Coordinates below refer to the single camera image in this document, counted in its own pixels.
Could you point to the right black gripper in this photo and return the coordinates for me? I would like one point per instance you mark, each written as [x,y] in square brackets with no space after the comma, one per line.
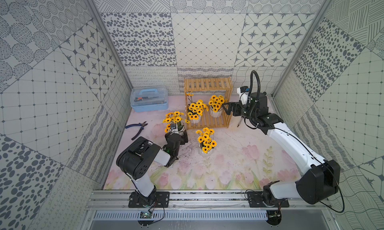
[236,105]

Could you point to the sunflower pot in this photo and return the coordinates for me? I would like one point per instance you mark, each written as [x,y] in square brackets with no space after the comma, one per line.
[206,141]
[195,111]
[215,105]
[175,121]

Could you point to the blue plastic tool box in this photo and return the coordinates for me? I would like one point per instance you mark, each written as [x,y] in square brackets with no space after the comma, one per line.
[152,98]

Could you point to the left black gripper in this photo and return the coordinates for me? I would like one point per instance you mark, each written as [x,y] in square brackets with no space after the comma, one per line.
[179,137]

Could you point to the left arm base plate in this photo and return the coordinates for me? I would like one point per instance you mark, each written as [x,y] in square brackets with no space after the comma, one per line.
[155,199]

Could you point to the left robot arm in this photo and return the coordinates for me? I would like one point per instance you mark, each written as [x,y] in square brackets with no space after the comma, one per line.
[135,161]

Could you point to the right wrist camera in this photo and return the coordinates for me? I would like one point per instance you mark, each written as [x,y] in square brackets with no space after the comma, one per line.
[243,93]

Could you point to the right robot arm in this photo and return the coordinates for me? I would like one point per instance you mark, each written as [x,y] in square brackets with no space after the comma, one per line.
[320,178]

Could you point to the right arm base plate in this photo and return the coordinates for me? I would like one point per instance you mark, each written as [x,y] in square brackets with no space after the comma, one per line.
[257,199]

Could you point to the wooden two-tier shelf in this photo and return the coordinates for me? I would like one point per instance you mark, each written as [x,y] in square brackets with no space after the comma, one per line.
[194,85]

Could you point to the floral table mat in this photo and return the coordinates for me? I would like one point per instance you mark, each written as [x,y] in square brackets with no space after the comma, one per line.
[244,159]

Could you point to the aluminium rail frame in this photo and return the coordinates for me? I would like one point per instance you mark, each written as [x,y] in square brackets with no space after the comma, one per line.
[194,200]

